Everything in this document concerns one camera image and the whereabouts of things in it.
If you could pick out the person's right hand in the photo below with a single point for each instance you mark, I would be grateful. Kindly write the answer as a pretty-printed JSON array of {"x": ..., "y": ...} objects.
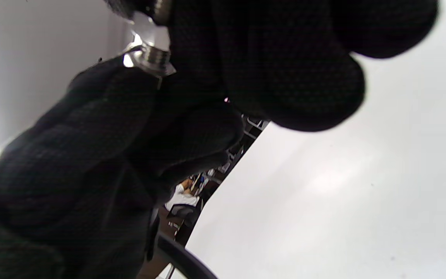
[{"x": 265, "y": 58}]

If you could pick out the person's left hand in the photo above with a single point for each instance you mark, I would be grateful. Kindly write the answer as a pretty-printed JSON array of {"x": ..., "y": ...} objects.
[{"x": 72, "y": 174}]

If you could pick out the silver hex head screw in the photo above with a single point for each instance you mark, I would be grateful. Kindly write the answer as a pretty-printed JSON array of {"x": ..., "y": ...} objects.
[{"x": 151, "y": 58}]

